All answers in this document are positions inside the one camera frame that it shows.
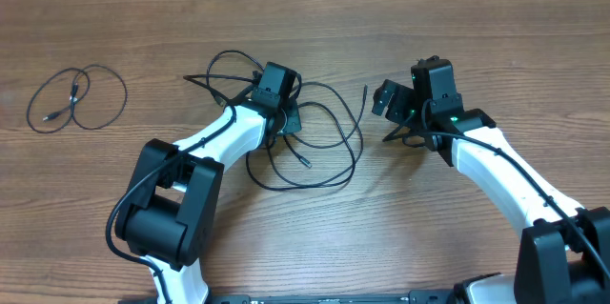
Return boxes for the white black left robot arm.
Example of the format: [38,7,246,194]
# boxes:
[105,70,302,303]

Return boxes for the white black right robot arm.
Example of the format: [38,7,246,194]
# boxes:
[372,80,609,303]

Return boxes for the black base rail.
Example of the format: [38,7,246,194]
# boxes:
[205,289,463,304]

